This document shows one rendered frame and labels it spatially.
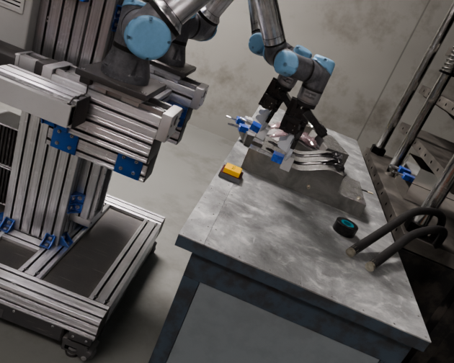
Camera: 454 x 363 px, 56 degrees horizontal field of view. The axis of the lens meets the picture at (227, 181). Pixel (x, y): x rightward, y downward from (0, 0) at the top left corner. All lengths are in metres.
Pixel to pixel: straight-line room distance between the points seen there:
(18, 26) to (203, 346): 1.19
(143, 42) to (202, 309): 0.74
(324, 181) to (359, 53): 2.88
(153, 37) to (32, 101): 0.41
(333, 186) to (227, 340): 0.72
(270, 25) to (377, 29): 3.05
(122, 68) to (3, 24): 0.49
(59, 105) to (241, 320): 0.80
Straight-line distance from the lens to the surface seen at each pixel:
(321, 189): 1.69
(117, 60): 1.36
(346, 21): 4.42
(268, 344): 1.30
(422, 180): 2.32
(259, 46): 1.60
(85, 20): 1.60
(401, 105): 2.96
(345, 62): 4.45
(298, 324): 1.24
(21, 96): 1.38
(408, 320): 1.29
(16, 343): 1.86
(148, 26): 1.19
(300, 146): 2.02
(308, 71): 1.42
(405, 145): 2.59
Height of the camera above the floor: 1.39
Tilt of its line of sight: 23 degrees down
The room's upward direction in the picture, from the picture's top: 22 degrees clockwise
